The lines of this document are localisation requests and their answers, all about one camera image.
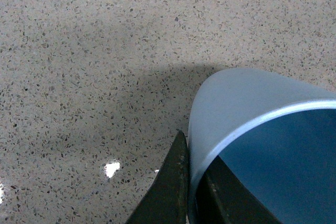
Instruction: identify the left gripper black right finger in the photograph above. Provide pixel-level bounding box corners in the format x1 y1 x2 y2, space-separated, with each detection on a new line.
196 157 281 223

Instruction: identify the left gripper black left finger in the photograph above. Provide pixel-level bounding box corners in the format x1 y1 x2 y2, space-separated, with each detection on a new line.
127 130 189 223

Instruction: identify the blue cup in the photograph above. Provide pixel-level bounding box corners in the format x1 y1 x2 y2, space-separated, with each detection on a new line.
188 68 335 223

